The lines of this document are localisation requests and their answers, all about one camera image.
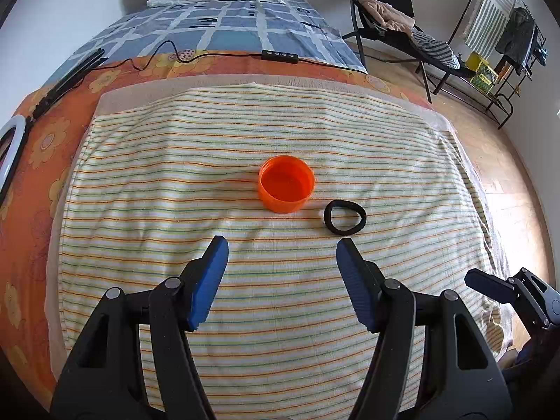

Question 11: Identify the hanging dark garment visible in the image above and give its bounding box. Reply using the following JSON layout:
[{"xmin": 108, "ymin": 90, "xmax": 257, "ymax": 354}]
[{"xmin": 494, "ymin": 7, "xmax": 537, "ymax": 68}]

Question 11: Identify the beige clothing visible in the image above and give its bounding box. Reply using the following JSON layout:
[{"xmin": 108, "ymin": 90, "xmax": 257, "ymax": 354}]
[{"xmin": 358, "ymin": 0, "xmax": 416, "ymax": 31}]

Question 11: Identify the blue plaid bedsheet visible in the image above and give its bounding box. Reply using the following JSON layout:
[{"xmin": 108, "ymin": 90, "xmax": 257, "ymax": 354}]
[{"xmin": 65, "ymin": 0, "xmax": 368, "ymax": 73}]

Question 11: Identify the striped terry towel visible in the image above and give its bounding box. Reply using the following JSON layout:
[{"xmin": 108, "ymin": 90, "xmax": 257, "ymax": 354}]
[{"xmin": 46, "ymin": 74, "xmax": 515, "ymax": 420}]

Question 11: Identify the yellow crate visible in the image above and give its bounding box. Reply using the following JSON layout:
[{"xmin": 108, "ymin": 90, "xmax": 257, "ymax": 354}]
[{"xmin": 466, "ymin": 51, "xmax": 499, "ymax": 90}]

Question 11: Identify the orange plastic cap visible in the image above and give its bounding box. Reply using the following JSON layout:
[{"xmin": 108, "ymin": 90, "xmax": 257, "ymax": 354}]
[{"xmin": 257, "ymin": 155, "xmax": 316, "ymax": 214}]

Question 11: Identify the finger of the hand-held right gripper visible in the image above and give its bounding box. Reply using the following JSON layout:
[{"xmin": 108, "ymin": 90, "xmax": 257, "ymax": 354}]
[
  {"xmin": 464, "ymin": 267, "xmax": 560, "ymax": 330},
  {"xmin": 502, "ymin": 361, "xmax": 537, "ymax": 383}
]

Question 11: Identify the hanging green striped towel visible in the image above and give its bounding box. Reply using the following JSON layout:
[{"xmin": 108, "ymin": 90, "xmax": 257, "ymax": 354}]
[{"xmin": 463, "ymin": 0, "xmax": 519, "ymax": 53}]

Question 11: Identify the striped grey cloth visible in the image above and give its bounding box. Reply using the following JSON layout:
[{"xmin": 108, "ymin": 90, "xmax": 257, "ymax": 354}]
[{"xmin": 409, "ymin": 28, "xmax": 462, "ymax": 71}]

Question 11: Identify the orange floral bedsheet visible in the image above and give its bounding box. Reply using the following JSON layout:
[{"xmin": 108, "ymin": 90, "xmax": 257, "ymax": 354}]
[{"xmin": 0, "ymin": 50, "xmax": 434, "ymax": 407}]

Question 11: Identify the black hair tie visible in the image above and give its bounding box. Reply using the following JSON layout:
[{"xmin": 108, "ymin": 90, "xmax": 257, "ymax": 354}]
[{"xmin": 324, "ymin": 199, "xmax": 367, "ymax": 236}]

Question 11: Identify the black ring light cable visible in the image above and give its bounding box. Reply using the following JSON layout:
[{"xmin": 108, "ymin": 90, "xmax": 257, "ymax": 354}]
[{"xmin": 98, "ymin": 22, "xmax": 368, "ymax": 73}]

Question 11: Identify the black inline cable remote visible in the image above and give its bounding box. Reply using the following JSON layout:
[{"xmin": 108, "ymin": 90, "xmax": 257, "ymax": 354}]
[{"xmin": 261, "ymin": 49, "xmax": 300, "ymax": 63}]

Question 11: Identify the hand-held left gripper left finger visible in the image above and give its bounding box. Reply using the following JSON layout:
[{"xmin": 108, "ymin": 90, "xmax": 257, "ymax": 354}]
[{"xmin": 50, "ymin": 235, "xmax": 230, "ymax": 420}]

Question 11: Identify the black ring light stand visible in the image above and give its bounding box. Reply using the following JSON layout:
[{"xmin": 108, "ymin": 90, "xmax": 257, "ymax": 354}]
[{"xmin": 26, "ymin": 47, "xmax": 109, "ymax": 121}]

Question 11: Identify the black clothes rack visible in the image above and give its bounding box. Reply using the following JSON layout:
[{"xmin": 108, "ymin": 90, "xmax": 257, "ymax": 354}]
[{"xmin": 450, "ymin": 0, "xmax": 547, "ymax": 130}]

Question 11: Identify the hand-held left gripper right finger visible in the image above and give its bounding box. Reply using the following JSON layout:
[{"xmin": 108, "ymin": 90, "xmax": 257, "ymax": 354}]
[{"xmin": 335, "ymin": 237, "xmax": 513, "ymax": 420}]

